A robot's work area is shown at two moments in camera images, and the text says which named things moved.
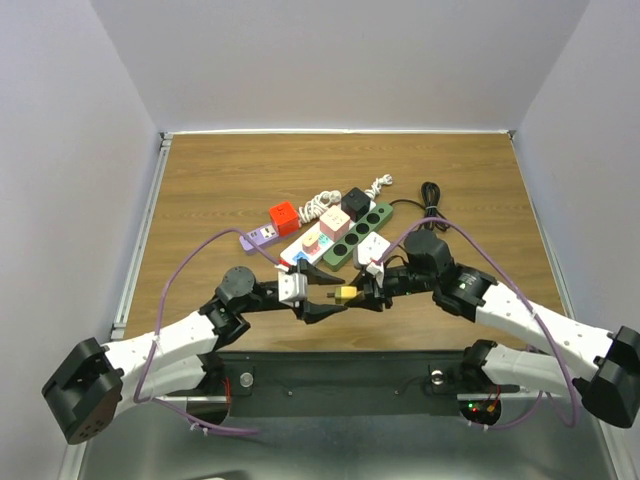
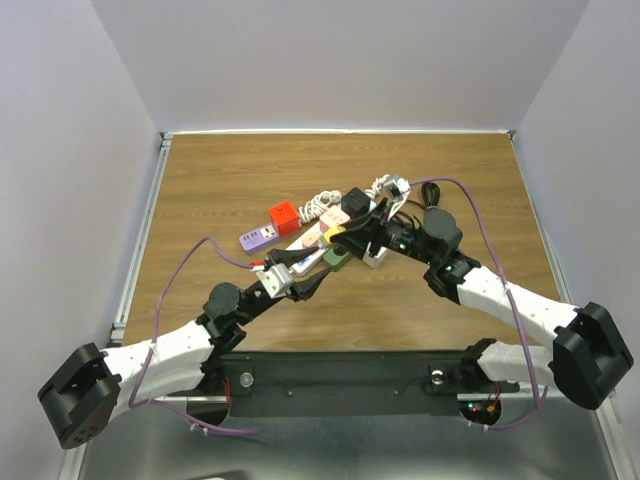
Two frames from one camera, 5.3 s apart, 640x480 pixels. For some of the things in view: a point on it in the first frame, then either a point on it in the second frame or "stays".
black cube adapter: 355,203 stays
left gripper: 311,312 → 301,290
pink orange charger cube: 310,244 stays
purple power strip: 259,236 stays
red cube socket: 285,218 stays
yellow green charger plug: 344,292 → 331,231
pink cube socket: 334,222 stays
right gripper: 371,295 → 358,233
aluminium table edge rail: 119,327 stays
